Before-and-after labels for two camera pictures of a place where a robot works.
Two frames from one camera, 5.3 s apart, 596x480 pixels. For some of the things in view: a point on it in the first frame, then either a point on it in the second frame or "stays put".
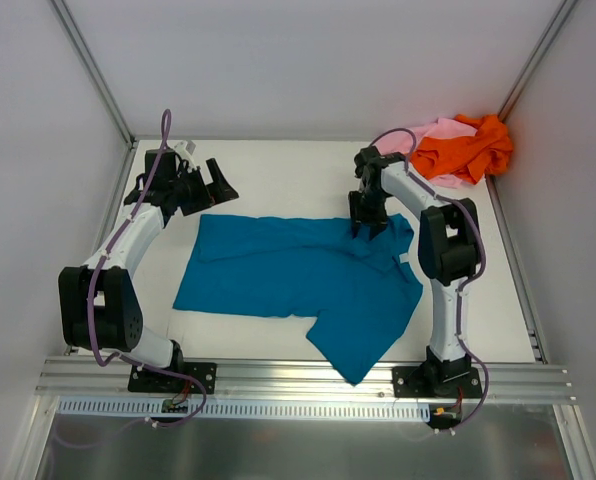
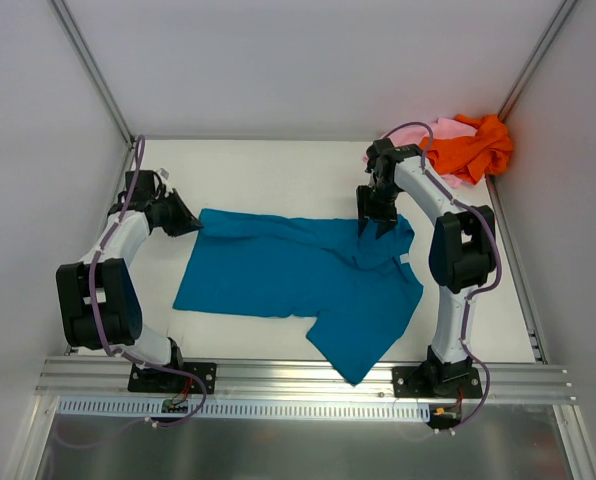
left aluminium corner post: x=93 y=70 stays put
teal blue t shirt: x=358 y=289 stays put
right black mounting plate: x=454 y=383 stays put
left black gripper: x=201 y=185 -> x=173 y=213
